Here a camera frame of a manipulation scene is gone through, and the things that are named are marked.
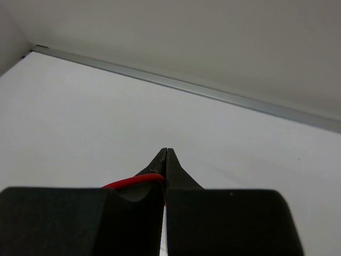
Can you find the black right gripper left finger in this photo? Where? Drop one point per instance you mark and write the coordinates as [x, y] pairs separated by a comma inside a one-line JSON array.
[[82, 221]]

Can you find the aluminium table edge rail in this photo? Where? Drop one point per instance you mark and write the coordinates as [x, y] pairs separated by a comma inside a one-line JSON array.
[[298, 116]]

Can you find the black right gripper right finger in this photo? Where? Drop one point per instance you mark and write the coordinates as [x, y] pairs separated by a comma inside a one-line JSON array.
[[225, 221]]

